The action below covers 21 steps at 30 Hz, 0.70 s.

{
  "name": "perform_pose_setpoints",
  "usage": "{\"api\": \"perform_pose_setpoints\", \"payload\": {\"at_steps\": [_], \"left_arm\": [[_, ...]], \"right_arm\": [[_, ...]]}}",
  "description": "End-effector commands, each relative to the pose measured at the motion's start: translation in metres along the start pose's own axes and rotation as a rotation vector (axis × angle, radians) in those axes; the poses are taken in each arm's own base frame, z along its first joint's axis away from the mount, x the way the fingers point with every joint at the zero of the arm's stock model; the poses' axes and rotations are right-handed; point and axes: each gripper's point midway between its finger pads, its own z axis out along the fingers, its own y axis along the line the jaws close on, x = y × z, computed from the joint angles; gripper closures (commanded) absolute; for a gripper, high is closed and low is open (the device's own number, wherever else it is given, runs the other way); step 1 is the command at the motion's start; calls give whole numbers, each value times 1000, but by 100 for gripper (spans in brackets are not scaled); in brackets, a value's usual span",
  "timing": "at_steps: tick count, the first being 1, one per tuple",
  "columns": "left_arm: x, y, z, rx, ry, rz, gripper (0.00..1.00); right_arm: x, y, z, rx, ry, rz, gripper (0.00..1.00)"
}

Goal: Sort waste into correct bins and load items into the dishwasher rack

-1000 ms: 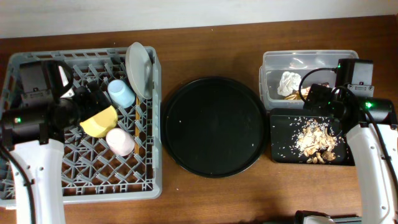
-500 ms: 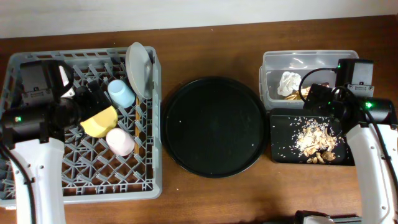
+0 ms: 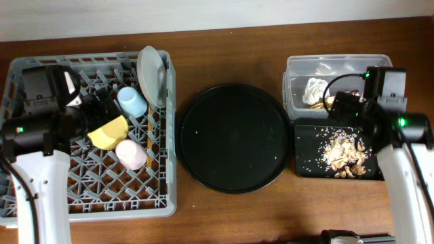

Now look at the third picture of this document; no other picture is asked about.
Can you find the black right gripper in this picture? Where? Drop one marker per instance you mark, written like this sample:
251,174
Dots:
344,106

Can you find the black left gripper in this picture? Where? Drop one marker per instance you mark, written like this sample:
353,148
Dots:
100,106

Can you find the brown gold coffee sachet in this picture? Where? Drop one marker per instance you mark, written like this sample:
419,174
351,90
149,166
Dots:
330,100

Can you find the yellow bowl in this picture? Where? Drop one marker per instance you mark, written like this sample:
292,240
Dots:
110,134

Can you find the light blue cup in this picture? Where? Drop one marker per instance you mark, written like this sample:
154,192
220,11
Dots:
132,102

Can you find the white napkin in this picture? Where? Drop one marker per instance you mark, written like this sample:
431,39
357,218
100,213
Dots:
314,90

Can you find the food scraps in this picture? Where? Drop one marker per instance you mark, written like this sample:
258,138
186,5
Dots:
341,153

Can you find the pink cup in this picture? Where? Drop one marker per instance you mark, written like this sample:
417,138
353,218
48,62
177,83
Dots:
131,155

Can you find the white plate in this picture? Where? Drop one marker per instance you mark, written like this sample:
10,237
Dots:
151,73

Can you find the wooden chopstick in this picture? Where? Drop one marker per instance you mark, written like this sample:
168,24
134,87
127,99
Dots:
149,142

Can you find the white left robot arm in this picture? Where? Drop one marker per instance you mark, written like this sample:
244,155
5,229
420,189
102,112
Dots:
36,147

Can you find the grey dishwasher rack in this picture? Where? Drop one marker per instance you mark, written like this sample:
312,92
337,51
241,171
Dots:
99,188

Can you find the clear plastic bin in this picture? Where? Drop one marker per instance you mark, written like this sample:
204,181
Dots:
325,67

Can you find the black rectangular tray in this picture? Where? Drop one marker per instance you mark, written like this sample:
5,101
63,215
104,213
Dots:
304,143

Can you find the black round tray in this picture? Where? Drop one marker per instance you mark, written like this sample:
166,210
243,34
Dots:
234,138

